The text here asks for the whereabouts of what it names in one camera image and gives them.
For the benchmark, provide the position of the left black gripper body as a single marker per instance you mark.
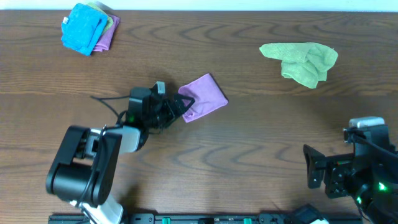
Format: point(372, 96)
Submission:
point(161, 116)

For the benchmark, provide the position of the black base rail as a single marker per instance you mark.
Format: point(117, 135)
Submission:
point(263, 218)

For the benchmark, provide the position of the purple microfiber cloth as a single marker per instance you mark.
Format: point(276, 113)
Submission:
point(207, 95)

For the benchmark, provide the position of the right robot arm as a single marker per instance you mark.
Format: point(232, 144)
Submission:
point(368, 175)

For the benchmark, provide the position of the folded blue cloth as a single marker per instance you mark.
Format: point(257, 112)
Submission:
point(83, 28)

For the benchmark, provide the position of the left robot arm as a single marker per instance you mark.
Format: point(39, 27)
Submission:
point(82, 172)

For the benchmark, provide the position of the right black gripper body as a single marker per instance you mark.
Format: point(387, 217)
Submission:
point(337, 167)

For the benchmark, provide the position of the folded purple cloth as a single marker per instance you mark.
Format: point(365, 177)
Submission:
point(104, 41)

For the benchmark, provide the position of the crumpled green cloth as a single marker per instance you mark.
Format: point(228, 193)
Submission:
point(306, 63)

